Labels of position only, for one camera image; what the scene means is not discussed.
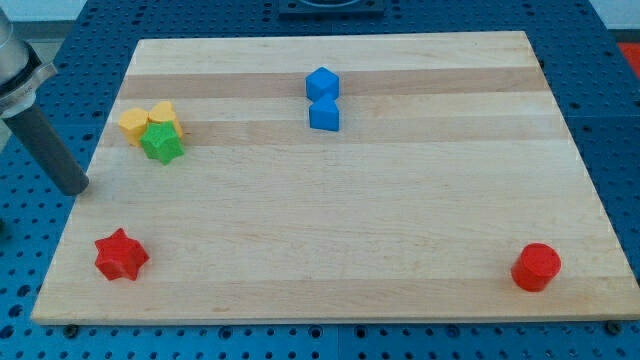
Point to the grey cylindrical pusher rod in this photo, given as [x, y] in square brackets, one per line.
[40, 139]

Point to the wooden board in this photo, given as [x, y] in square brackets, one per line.
[452, 156]

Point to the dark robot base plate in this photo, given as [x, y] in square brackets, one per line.
[300, 8]

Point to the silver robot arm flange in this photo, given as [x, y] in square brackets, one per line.
[22, 71]

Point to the yellow hexagon block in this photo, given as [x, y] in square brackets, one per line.
[133, 124]

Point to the red star block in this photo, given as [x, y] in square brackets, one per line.
[120, 256]

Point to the blue triangle block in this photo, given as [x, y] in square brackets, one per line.
[324, 114]

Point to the blue cube block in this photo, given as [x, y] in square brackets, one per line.
[322, 82]

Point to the yellow heart block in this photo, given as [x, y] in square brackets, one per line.
[164, 112]

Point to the red cylinder block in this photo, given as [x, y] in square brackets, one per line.
[536, 266]

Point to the green star block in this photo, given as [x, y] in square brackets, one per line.
[161, 142]

